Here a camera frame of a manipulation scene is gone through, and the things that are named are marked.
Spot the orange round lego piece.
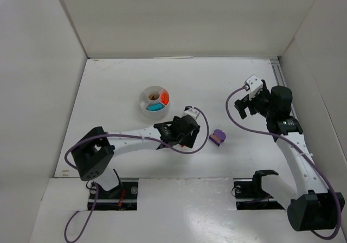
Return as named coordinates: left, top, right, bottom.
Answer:
left=160, top=93, right=168, bottom=100

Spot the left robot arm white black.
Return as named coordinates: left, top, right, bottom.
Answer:
left=70, top=115, right=200, bottom=193

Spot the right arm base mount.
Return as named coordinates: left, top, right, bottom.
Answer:
left=232, top=178, right=284, bottom=210

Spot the purple lego butterfly piece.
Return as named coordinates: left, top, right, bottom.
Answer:
left=209, top=129, right=227, bottom=146

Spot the aluminium rail right side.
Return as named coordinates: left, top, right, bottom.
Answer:
left=270, top=59, right=317, bottom=176

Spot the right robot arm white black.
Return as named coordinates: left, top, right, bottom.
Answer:
left=234, top=75, right=345, bottom=240

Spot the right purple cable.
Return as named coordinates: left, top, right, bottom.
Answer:
left=225, top=87, right=343, bottom=240

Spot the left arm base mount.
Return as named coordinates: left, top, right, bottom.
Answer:
left=94, top=178, right=139, bottom=211

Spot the white round divided container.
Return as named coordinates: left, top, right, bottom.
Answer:
left=139, top=86, right=170, bottom=119

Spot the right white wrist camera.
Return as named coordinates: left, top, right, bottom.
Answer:
left=245, top=74, right=264, bottom=100

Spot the teal lego brick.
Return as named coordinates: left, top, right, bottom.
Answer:
left=147, top=103, right=165, bottom=112

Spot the orange lego wedge piece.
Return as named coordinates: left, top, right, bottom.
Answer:
left=161, top=99, right=169, bottom=105

